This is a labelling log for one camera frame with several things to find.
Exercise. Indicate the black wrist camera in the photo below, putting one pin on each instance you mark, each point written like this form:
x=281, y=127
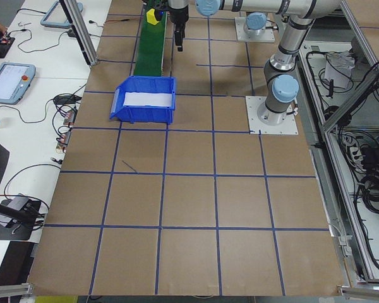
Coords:
x=163, y=8

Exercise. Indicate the blue plastic storage bin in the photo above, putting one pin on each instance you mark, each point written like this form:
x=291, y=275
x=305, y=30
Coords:
x=145, y=115

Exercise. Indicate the black power adapter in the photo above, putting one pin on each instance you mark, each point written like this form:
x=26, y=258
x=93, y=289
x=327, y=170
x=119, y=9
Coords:
x=72, y=33

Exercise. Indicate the white paper bag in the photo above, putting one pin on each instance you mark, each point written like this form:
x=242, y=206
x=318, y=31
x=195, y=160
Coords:
x=336, y=72

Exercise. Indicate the white square base plate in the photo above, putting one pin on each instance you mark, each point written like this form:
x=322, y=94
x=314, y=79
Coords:
x=290, y=127
x=240, y=34

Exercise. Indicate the grey-blue teach pendant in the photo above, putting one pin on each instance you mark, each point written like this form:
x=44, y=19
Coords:
x=6, y=83
x=55, y=15

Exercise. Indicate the small circuit board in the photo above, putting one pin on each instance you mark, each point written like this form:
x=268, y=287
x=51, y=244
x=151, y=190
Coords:
x=70, y=118
x=63, y=140

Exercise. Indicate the aluminium V-shaped frame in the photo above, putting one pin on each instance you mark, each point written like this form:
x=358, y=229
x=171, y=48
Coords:
x=350, y=104

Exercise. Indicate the yellow-green sheet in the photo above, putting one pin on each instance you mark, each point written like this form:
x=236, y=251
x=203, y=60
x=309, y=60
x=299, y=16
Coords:
x=57, y=300

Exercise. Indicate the aluminium profile bar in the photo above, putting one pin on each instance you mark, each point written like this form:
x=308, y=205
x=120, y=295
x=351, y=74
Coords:
x=366, y=289
x=9, y=289

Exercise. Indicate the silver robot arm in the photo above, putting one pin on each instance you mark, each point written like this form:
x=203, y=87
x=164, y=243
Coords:
x=287, y=47
x=256, y=20

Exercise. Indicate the small grey device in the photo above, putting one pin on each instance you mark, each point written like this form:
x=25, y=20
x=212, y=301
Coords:
x=17, y=202

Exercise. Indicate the small black adapter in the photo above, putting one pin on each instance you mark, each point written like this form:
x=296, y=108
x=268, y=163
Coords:
x=64, y=99

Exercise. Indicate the green conveyor belt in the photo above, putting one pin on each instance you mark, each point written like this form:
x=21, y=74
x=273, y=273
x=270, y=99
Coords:
x=150, y=50

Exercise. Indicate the black stand base plate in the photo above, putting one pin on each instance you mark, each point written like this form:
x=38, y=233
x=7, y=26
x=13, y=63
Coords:
x=6, y=233

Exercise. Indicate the yellow foam block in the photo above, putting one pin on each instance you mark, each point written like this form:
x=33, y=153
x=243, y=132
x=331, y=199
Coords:
x=151, y=16

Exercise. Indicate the small metal hex key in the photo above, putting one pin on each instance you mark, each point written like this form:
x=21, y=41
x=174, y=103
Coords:
x=24, y=23

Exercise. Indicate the white paper sheet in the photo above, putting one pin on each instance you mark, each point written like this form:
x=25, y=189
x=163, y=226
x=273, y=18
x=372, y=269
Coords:
x=148, y=99

